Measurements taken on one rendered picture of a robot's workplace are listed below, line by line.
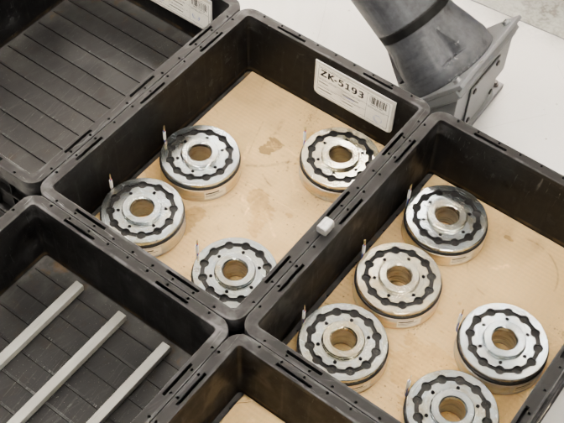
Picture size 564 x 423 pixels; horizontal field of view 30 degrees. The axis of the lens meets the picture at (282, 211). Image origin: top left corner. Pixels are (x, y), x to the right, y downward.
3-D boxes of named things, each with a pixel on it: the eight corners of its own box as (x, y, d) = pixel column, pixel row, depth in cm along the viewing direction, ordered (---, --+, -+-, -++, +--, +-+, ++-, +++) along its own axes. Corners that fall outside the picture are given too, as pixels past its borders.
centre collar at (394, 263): (395, 253, 126) (396, 250, 125) (428, 277, 124) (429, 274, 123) (369, 278, 124) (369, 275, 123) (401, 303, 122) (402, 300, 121)
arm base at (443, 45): (426, 60, 165) (390, 10, 162) (505, 21, 155) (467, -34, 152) (391, 112, 155) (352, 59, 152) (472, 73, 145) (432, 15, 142)
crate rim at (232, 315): (246, 17, 143) (246, 3, 141) (433, 119, 133) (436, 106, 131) (36, 201, 123) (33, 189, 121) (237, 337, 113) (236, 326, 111)
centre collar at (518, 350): (492, 315, 121) (493, 312, 120) (531, 334, 120) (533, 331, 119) (475, 347, 118) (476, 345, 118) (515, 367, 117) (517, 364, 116)
